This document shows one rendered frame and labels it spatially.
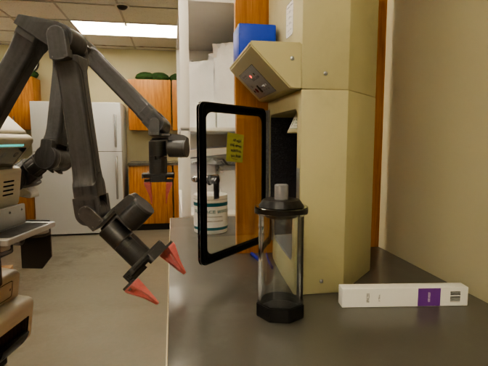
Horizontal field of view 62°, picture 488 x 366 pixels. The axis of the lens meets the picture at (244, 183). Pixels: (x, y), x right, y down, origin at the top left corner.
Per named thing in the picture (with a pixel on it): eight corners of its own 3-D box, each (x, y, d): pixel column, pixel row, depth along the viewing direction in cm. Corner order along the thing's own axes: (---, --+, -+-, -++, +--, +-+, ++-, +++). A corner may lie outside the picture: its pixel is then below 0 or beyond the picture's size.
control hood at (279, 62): (267, 102, 121) (268, 67, 120) (301, 88, 89) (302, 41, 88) (229, 102, 119) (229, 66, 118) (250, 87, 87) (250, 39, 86)
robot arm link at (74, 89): (65, 39, 95) (40, 26, 84) (88, 36, 95) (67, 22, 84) (92, 219, 99) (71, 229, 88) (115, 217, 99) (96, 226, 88)
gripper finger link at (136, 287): (176, 284, 92) (147, 255, 91) (155, 308, 87) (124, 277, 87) (167, 290, 97) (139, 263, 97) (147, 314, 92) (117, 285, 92)
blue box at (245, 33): (267, 66, 117) (267, 34, 116) (276, 59, 108) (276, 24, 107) (233, 64, 116) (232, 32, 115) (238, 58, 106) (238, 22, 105)
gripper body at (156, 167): (174, 179, 129) (173, 156, 128) (141, 180, 127) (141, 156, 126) (174, 177, 135) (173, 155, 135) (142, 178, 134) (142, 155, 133)
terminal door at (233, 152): (265, 241, 124) (266, 108, 120) (200, 267, 99) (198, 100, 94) (263, 241, 124) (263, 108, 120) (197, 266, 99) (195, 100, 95)
